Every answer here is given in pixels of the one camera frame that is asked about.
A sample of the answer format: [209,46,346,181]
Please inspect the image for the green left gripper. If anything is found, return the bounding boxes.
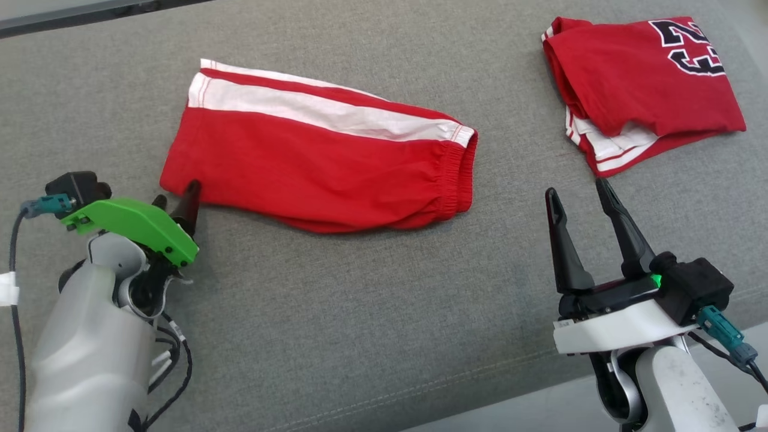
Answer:
[60,179,202,268]

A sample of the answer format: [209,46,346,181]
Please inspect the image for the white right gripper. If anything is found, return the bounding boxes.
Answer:
[545,177,700,356]

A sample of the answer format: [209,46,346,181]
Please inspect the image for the red shorts with white stripe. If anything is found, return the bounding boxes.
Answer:
[159,58,479,235]

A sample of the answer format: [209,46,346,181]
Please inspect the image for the red white jersey shirt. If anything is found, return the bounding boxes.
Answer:
[541,16,748,178]

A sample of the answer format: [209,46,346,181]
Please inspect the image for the left camera cable teal plug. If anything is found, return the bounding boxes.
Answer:
[7,194,77,432]

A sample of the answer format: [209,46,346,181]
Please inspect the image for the camera cable teal plug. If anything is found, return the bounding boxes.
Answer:
[7,194,77,432]
[687,305,768,397]

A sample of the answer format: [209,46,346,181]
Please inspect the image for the right camera cable teal plug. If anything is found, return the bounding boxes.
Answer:
[687,305,768,397]

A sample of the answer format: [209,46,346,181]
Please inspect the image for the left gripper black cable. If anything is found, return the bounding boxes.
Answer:
[129,288,194,431]

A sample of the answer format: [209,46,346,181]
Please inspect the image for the grey partition bottom rail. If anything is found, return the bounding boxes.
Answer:
[0,0,214,38]

